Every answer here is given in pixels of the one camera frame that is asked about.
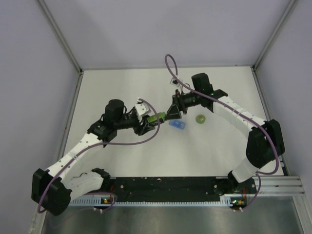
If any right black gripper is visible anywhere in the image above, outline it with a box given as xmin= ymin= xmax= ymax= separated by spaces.
xmin=165 ymin=89 xmax=202 ymax=120

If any green pill bottle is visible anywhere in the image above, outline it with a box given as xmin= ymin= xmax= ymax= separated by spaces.
xmin=147 ymin=112 xmax=166 ymax=125

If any blue pill organizer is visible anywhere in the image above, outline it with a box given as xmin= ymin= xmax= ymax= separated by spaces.
xmin=169 ymin=119 xmax=186 ymax=130

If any green bottle cap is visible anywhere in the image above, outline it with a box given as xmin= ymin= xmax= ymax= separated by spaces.
xmin=195 ymin=114 xmax=206 ymax=124

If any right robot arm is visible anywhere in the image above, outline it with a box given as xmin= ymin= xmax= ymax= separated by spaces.
xmin=165 ymin=73 xmax=285 ymax=193

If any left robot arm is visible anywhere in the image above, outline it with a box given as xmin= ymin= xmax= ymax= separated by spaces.
xmin=31 ymin=98 xmax=163 ymax=216

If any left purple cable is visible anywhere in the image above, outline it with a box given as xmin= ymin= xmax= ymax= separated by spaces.
xmin=37 ymin=97 xmax=161 ymax=214

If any purple cable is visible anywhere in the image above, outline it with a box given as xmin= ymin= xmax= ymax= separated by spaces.
xmin=37 ymin=97 xmax=161 ymax=214
xmin=165 ymin=54 xmax=280 ymax=175

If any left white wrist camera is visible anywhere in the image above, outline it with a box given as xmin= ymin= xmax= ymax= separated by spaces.
xmin=134 ymin=98 xmax=151 ymax=122

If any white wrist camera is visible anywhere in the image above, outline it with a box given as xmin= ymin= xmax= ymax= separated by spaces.
xmin=134 ymin=98 xmax=151 ymax=122
xmin=170 ymin=77 xmax=184 ymax=94

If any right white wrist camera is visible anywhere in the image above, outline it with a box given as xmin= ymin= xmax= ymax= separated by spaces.
xmin=170 ymin=77 xmax=184 ymax=94

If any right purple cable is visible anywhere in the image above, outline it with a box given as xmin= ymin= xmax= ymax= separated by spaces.
xmin=165 ymin=54 xmax=280 ymax=175

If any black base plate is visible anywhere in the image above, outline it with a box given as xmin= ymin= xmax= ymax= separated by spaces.
xmin=82 ymin=175 xmax=256 ymax=203

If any grey cable duct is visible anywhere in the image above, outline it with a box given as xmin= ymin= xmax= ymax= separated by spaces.
xmin=69 ymin=195 xmax=247 ymax=209

